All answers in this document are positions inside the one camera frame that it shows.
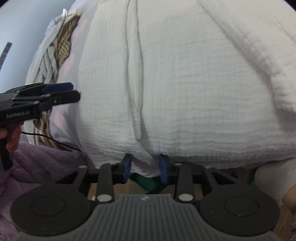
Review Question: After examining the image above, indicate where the white crinkled cotton garment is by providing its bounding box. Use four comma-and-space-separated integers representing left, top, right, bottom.
76, 0, 296, 178

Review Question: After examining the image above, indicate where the brown striped garment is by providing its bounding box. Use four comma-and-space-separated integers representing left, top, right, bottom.
35, 14, 81, 150

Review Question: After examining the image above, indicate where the person's foot in white sock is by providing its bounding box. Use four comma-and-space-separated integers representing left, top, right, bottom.
254, 159, 296, 209

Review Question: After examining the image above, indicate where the person's left hand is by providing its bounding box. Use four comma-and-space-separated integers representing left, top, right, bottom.
0, 126, 23, 151

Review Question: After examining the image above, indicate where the grey garment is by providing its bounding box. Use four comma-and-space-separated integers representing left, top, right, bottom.
25, 14, 77, 144

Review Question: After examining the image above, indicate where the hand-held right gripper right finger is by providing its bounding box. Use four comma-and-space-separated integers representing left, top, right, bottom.
159, 154, 241, 205

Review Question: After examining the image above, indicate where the green slipper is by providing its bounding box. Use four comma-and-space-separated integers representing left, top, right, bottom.
128, 174, 178, 194

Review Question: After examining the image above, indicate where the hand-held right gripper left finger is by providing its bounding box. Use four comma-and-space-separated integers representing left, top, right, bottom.
54, 153, 133, 205

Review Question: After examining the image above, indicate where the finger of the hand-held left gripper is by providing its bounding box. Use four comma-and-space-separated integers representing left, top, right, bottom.
42, 82, 74, 94
38, 90, 81, 112

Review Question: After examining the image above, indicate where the black cable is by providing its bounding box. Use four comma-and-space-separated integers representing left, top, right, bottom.
21, 132, 82, 152

